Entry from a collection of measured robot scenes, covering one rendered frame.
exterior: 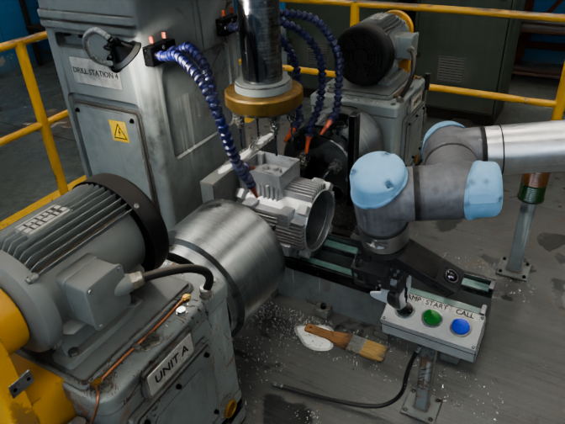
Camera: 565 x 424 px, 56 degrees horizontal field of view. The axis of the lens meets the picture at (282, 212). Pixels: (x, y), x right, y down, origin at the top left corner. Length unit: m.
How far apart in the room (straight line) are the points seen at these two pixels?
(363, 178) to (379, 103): 0.95
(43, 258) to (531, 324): 1.11
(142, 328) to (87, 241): 0.17
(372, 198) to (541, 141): 0.27
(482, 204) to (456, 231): 0.99
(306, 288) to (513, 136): 0.72
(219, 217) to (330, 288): 0.39
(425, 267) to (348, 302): 0.52
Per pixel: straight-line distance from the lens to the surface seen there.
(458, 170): 0.72
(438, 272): 0.85
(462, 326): 0.99
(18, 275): 0.74
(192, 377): 0.92
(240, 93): 1.21
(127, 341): 0.84
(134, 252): 0.83
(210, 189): 1.25
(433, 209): 0.72
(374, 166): 0.71
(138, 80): 1.22
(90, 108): 1.36
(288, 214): 1.24
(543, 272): 1.62
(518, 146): 0.84
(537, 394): 1.29
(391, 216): 0.72
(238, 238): 1.05
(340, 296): 1.34
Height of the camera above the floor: 1.74
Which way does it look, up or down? 32 degrees down
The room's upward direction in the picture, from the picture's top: 3 degrees counter-clockwise
